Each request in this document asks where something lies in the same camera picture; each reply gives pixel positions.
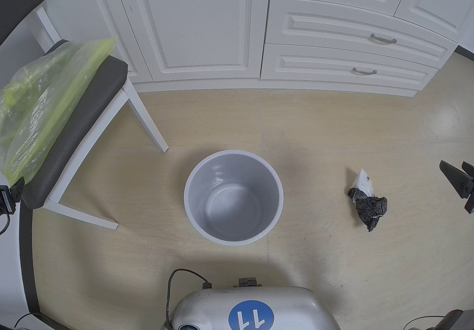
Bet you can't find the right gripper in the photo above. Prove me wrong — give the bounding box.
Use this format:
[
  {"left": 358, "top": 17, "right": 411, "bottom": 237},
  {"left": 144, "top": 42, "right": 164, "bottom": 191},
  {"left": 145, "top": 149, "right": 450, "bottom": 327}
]
[{"left": 439, "top": 160, "right": 474, "bottom": 214}]

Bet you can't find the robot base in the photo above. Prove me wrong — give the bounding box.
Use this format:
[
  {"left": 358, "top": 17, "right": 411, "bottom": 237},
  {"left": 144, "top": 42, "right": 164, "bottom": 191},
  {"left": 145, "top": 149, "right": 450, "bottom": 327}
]
[{"left": 161, "top": 277, "right": 341, "bottom": 330}]

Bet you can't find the white trash bin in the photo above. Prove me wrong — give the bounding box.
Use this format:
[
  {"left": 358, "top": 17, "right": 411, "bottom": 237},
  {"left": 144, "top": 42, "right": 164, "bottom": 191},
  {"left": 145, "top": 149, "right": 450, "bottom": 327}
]
[{"left": 184, "top": 150, "right": 284, "bottom": 247}]

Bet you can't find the yellow-green plastic bag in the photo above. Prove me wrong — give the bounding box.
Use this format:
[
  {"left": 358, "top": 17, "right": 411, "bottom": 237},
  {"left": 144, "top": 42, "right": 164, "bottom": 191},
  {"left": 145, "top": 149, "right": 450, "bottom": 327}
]
[{"left": 0, "top": 36, "right": 119, "bottom": 186}]

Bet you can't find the crumpled black and white wrapper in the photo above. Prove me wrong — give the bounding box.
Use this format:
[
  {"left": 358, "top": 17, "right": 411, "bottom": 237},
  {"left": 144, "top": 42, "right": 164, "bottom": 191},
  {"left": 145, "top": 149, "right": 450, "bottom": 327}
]
[{"left": 347, "top": 168, "right": 388, "bottom": 232}]

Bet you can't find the white wardrobe with drawers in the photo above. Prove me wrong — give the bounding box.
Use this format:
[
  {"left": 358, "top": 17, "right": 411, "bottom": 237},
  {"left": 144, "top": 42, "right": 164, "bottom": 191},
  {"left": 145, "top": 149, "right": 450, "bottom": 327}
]
[{"left": 79, "top": 0, "right": 474, "bottom": 98}]

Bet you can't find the white chair dark grey seat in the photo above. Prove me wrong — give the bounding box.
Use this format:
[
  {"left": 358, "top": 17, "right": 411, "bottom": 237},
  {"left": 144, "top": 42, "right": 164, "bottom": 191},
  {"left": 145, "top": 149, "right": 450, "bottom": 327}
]
[{"left": 0, "top": 0, "right": 169, "bottom": 230}]

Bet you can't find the black cable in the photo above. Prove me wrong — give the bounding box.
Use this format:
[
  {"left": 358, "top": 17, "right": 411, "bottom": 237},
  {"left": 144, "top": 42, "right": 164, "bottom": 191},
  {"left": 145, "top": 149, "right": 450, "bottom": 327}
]
[
  {"left": 166, "top": 268, "right": 212, "bottom": 329},
  {"left": 14, "top": 312, "right": 57, "bottom": 330}
]

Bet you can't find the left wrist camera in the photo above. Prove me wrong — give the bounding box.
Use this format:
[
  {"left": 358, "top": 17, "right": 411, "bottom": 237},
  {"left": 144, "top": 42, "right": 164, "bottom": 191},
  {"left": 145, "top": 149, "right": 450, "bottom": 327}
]
[{"left": 0, "top": 177, "right": 25, "bottom": 216}]

